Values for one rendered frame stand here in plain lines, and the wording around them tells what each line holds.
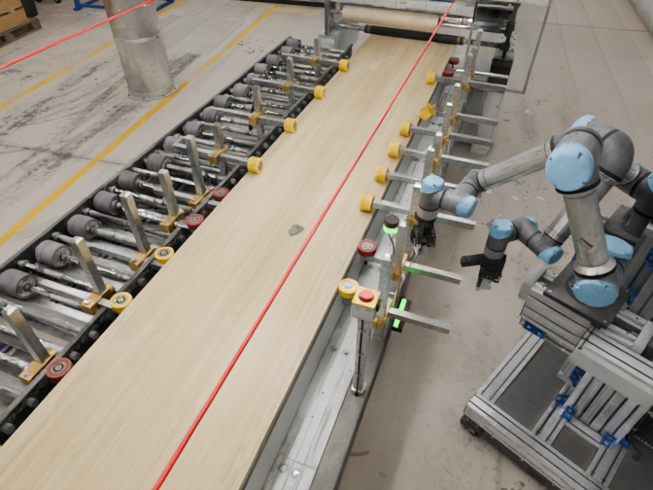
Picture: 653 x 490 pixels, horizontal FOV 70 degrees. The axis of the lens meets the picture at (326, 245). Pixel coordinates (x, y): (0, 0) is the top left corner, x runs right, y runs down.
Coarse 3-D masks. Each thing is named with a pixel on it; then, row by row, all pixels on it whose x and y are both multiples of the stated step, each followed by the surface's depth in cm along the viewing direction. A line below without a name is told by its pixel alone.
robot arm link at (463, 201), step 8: (464, 184) 162; (448, 192) 158; (456, 192) 158; (464, 192) 158; (472, 192) 160; (440, 200) 159; (448, 200) 158; (456, 200) 157; (464, 200) 156; (472, 200) 155; (448, 208) 159; (456, 208) 157; (464, 208) 156; (472, 208) 156; (464, 216) 158
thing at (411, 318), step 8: (392, 312) 185; (400, 312) 185; (408, 312) 185; (400, 320) 185; (408, 320) 184; (416, 320) 182; (424, 320) 182; (432, 320) 182; (432, 328) 182; (440, 328) 180; (448, 328) 179
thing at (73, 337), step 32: (96, 192) 243; (192, 192) 282; (32, 256) 216; (96, 256) 242; (128, 288) 198; (32, 320) 201; (96, 320) 182; (64, 352) 171; (32, 384) 161; (0, 416) 152
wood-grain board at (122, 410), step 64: (384, 64) 351; (320, 128) 279; (384, 128) 279; (256, 192) 232; (320, 192) 232; (384, 192) 234; (192, 256) 199; (256, 256) 199; (320, 256) 199; (128, 320) 174; (192, 320) 174; (256, 320) 174; (320, 320) 174; (64, 384) 154; (128, 384) 154; (192, 384) 154; (256, 384) 154; (0, 448) 138; (64, 448) 138; (128, 448) 138; (192, 448) 138; (256, 448) 138
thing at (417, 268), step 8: (376, 256) 205; (408, 264) 201; (416, 264) 201; (416, 272) 201; (424, 272) 199; (432, 272) 197; (440, 272) 197; (448, 272) 197; (448, 280) 197; (456, 280) 195
